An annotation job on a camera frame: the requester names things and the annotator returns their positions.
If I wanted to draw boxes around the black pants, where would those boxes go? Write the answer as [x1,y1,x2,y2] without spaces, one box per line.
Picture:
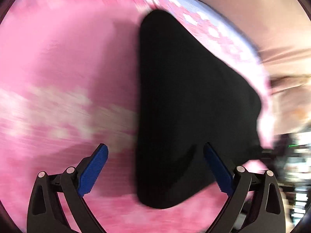
[135,9,263,210]

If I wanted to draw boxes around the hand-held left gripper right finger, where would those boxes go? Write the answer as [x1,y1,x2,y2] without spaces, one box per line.
[204,143,285,233]

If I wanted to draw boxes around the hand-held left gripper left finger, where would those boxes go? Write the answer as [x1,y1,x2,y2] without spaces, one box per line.
[27,144,109,233]

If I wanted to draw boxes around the pink rose-print bedsheet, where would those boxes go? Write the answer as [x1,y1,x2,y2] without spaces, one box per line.
[0,0,276,233]

